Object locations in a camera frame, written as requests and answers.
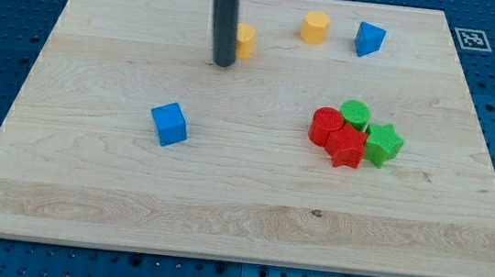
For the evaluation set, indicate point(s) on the blue cube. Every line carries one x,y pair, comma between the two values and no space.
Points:
170,124

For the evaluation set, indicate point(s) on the blue triangular prism block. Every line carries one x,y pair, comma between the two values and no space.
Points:
368,39

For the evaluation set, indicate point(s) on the wooden board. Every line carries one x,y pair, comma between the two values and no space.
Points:
81,164

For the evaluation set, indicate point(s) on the yellow hexagon block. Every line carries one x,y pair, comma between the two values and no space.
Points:
315,27

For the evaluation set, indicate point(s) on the yellow cylinder block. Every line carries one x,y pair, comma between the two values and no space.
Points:
245,41

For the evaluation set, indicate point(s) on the red star block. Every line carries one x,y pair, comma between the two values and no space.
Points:
346,146

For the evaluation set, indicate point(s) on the red cylinder block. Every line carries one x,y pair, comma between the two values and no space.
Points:
325,121

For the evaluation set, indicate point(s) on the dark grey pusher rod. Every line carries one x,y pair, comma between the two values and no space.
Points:
225,16

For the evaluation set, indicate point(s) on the green cylinder block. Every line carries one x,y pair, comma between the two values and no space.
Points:
356,113

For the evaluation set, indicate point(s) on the green star block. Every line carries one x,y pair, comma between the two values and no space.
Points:
383,144

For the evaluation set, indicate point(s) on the white fiducial marker tag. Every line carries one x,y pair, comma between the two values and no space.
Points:
472,39

